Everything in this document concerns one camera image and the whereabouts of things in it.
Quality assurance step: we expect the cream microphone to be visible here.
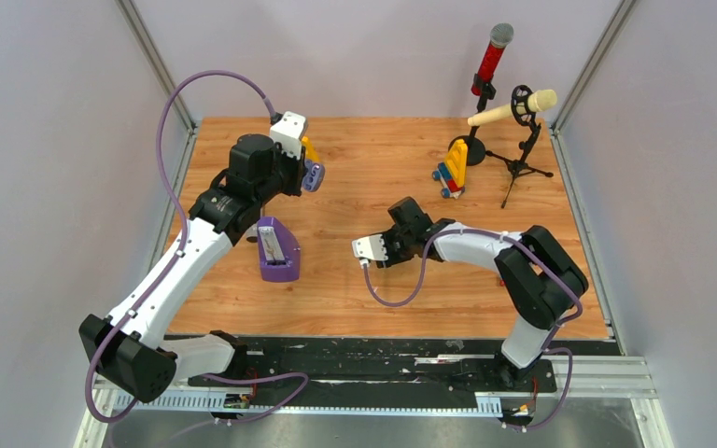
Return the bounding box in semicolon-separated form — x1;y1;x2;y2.
467;90;558;127

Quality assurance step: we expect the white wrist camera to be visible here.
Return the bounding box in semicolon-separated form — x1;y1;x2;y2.
269;111;308;160
351;233;388;261

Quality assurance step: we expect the colourful toy block pile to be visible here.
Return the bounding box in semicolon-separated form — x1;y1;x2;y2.
431;138;469;199

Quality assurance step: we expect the purple cable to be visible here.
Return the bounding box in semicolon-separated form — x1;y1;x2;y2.
361;227;584;432
84;69;310;448

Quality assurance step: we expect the yellow green toy block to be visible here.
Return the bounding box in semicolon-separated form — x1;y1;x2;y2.
302;136;321;163

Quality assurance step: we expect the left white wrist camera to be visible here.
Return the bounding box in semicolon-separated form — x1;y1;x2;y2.
269;111;308;160

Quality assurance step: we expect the red microphone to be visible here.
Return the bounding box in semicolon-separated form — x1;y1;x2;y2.
471;22;514;96

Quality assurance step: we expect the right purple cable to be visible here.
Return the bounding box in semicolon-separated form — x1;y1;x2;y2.
361;227;584;432

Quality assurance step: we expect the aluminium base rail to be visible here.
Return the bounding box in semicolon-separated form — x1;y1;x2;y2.
75;337;673;447

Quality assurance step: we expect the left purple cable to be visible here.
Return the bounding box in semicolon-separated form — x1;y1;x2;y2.
84;69;310;448

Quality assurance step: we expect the black tripod mic stand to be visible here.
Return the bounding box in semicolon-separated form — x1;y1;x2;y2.
485;85;554;209

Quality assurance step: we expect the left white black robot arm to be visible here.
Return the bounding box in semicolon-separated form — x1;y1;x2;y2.
78;134;312;403

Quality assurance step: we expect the purple stapler box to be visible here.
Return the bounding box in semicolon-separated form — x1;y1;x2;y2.
257;217;302;283

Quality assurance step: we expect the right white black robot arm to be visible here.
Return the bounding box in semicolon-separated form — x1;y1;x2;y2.
351;197;589;390

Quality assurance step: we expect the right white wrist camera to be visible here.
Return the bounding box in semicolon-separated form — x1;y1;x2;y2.
351;233;388;261

